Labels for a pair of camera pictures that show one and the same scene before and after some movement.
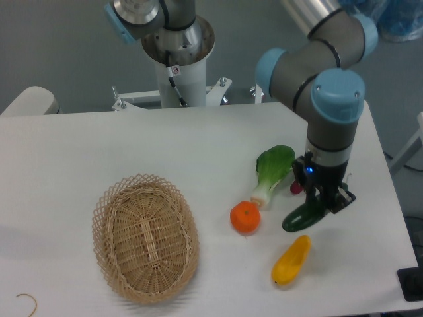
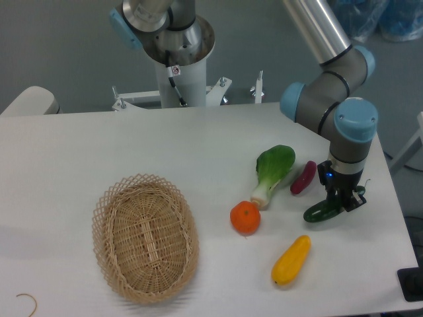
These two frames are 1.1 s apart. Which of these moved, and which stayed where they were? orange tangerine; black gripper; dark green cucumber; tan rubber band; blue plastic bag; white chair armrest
Moved: black gripper; dark green cucumber
Stayed: tan rubber band; white chair armrest; blue plastic bag; orange tangerine
